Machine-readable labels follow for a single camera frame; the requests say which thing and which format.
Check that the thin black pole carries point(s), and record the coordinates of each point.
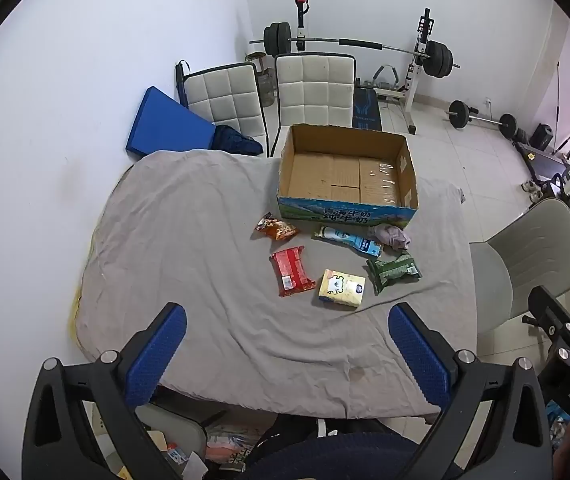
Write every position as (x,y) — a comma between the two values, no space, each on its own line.
(557,105)

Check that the blue and white packet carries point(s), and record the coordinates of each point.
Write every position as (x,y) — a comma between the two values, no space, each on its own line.
(350,241)

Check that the loose black weight plates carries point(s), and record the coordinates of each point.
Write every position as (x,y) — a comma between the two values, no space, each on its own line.
(521,135)

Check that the white barbell rack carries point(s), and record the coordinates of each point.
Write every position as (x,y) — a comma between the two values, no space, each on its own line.
(410,95)

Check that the black and blue weight bench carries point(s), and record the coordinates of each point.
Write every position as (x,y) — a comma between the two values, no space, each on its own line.
(366,110)

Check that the dark blue bag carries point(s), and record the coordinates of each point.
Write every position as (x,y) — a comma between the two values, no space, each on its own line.
(235,141)

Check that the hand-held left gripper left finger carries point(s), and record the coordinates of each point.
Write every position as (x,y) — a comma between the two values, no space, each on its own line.
(157,355)

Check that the clear water jug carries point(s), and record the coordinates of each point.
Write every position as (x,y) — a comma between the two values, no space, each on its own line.
(266,87)

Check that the orange snack packet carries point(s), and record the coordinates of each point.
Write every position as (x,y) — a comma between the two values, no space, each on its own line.
(277,229)

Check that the small wooden stool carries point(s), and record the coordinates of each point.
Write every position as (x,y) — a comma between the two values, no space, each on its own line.
(256,60)

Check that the cardboard box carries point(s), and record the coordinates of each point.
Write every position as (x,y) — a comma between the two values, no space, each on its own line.
(340,180)

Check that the treadmill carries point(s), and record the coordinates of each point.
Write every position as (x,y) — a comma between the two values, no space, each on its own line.
(540,160)

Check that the red snack packet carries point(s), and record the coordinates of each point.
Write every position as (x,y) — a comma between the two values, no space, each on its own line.
(292,270)

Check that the grey plastic chair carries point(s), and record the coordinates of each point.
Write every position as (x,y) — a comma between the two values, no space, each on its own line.
(530,255)

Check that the colourful plastic bag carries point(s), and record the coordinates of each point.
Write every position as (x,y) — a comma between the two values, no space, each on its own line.
(230,447)

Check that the black speaker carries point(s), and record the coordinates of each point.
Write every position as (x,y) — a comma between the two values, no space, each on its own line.
(542,137)

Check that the pink cloth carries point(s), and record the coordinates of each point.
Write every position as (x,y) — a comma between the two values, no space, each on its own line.
(390,236)

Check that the green snack packet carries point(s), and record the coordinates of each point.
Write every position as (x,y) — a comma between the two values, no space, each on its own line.
(392,271)

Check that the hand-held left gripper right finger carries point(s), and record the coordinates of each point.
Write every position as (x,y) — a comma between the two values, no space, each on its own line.
(417,355)

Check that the short barbell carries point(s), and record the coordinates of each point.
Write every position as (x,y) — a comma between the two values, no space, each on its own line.
(485,121)

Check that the white padded chair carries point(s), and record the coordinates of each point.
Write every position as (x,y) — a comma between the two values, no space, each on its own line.
(225,100)
(315,90)

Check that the yellow underlay sheet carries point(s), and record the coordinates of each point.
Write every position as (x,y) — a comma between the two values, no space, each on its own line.
(76,310)

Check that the grey curved exercise equipment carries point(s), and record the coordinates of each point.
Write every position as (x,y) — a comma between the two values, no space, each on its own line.
(387,75)

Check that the pair of light shoes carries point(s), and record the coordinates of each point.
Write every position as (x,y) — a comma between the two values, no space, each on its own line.
(532,190)

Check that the long barbell with black plates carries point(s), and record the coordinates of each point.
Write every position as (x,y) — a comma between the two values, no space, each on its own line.
(360,43)

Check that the grey stool seat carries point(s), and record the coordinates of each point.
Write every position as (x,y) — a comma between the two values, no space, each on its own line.
(175,425)

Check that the blue foam mat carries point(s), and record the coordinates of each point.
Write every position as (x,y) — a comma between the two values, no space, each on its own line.
(165,125)

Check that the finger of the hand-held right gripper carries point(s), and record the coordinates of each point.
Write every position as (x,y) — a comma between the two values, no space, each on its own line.
(552,312)

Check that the person's dark blue pants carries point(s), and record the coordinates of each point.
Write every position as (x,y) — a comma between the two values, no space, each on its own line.
(345,455)

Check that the yellow tissue pack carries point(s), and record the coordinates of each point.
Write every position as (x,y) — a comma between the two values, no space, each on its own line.
(341,287)

